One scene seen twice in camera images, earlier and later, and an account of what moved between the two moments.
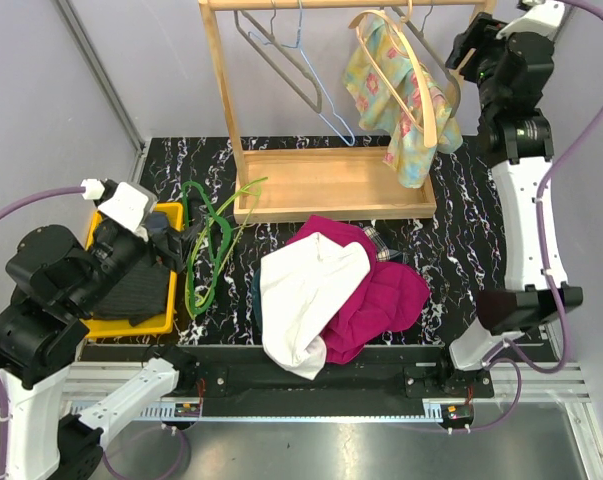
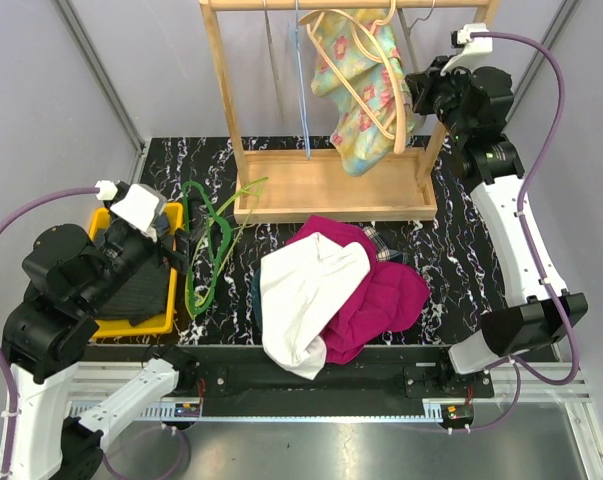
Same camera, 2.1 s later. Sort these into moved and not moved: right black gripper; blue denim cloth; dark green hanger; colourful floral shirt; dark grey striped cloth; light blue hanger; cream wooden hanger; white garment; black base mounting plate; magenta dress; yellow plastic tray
Moved: right black gripper; cream wooden hanger; light blue hanger; colourful floral shirt
Not moved: white garment; dark green hanger; dark grey striped cloth; black base mounting plate; blue denim cloth; magenta dress; yellow plastic tray
